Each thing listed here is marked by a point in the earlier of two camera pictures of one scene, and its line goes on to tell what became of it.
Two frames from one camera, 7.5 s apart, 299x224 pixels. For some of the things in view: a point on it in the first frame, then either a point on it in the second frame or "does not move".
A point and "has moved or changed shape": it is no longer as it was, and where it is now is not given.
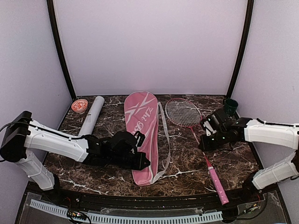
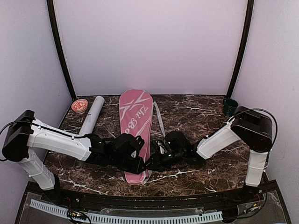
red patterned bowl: [80, 106] does not move
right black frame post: [249, 15] does not move
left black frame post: [51, 12] does not move
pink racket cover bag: [141, 111] has moved or changed shape
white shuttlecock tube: [87, 127] does not move
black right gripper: [205, 145] → [157, 163]
